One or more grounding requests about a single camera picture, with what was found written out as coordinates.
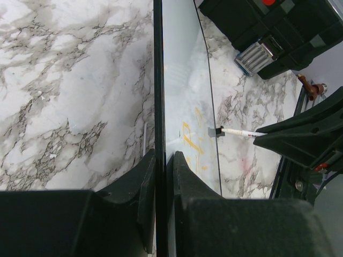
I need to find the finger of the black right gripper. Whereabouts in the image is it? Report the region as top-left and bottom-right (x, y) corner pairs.
(257, 87), (342, 139)
(253, 133), (338, 169)

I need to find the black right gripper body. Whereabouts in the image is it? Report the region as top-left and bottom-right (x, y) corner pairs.
(270, 138), (342, 203)

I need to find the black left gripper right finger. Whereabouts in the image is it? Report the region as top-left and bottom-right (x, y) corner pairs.
(173, 152), (334, 256)

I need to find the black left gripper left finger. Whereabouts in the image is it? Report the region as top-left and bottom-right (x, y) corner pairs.
(1, 150), (155, 256)

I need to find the white whiteboard marker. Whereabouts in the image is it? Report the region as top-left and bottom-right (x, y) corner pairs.
(221, 128), (266, 138)

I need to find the white whiteboard with black frame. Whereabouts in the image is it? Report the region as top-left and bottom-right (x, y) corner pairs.
(153, 1), (222, 256)

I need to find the black plastic toolbox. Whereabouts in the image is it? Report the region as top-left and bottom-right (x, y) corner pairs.
(199, 1), (342, 79)

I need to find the brown cable connector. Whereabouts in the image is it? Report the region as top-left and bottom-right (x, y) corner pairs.
(297, 74), (327, 101)

